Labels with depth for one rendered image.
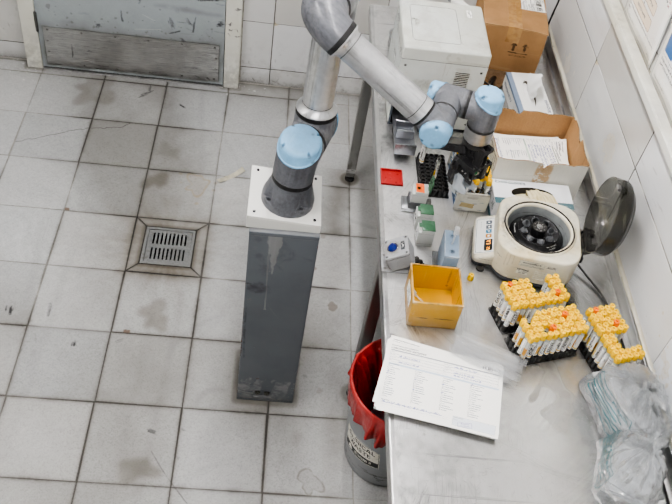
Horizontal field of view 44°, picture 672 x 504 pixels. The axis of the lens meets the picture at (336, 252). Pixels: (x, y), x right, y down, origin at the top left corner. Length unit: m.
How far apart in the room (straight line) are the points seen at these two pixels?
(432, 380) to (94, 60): 2.73
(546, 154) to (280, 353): 1.07
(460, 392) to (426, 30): 1.16
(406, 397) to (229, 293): 1.42
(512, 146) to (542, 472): 1.10
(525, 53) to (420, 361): 1.38
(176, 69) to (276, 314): 1.92
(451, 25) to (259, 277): 0.99
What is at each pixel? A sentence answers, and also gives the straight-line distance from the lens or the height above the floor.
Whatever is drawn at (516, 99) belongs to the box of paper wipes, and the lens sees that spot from 2.94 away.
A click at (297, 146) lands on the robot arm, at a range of 2.24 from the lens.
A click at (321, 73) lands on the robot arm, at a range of 2.24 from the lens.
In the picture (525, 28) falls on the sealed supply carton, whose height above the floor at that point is 1.05.
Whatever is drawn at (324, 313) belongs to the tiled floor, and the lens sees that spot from 3.31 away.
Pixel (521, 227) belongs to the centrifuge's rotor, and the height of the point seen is 0.98.
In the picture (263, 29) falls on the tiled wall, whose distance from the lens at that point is 4.15.
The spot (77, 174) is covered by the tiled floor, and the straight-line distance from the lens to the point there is 3.82.
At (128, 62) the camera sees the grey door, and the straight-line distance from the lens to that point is 4.29.
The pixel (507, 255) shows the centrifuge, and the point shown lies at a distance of 2.32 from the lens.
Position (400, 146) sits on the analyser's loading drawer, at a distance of 2.62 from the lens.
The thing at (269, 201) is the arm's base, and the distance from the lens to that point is 2.35.
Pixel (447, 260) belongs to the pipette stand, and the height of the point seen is 0.96.
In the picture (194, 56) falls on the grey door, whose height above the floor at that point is 0.16.
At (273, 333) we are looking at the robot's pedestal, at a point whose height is 0.41.
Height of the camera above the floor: 2.59
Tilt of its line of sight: 47 degrees down
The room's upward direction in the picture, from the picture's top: 11 degrees clockwise
